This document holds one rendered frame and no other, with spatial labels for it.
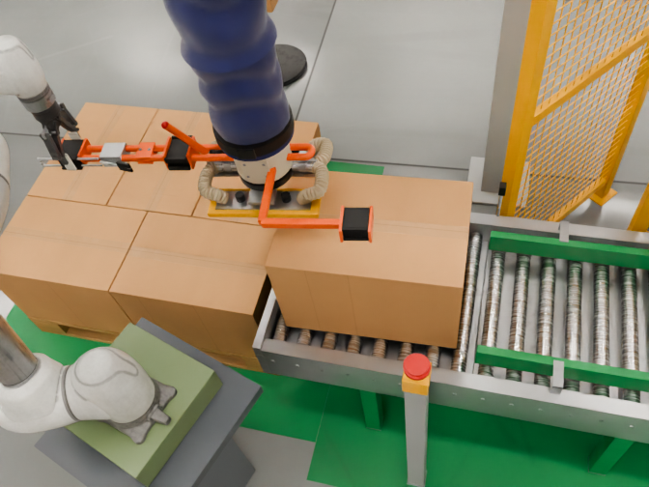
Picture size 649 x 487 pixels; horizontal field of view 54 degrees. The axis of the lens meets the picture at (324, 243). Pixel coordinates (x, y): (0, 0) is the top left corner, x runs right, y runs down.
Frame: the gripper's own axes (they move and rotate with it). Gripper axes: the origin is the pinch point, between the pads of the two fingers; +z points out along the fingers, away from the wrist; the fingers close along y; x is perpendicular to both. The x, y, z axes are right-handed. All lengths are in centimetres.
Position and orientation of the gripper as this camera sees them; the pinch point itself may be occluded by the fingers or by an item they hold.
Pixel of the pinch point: (72, 153)
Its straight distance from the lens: 211.5
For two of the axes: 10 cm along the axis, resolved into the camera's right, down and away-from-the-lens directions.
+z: 1.2, 5.7, 8.1
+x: -9.9, -0.3, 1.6
